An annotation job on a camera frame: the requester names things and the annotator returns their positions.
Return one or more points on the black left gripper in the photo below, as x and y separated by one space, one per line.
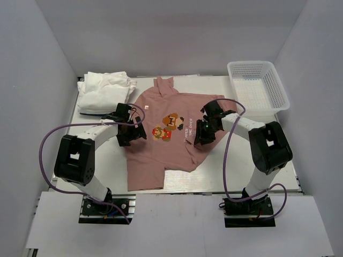
124 141

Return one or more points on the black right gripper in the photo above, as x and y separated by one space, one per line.
201 136

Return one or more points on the pink printed t shirt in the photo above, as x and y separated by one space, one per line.
170 126

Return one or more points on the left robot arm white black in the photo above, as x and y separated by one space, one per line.
75 161

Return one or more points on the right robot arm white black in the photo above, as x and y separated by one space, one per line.
269 147

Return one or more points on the blue folded t shirt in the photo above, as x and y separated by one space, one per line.
95 115

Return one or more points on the white folded t shirt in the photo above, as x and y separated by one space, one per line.
99 93

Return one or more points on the white plastic mesh basket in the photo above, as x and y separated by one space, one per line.
256 85

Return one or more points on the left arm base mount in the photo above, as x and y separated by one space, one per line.
92 213

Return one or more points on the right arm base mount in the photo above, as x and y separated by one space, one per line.
248 214

